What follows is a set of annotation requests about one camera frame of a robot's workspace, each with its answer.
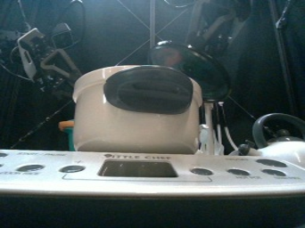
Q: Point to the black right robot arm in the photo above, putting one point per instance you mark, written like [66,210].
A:
[222,26]

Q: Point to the black pot lid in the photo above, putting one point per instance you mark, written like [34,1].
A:
[202,69]

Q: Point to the teal and orange toy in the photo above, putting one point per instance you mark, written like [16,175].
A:
[68,133]

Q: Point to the white toy cooker control panel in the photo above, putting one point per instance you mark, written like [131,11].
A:
[149,184]

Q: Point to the silver frame pole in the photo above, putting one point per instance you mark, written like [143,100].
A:
[152,32]

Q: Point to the dark frame post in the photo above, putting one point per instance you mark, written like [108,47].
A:
[283,59]

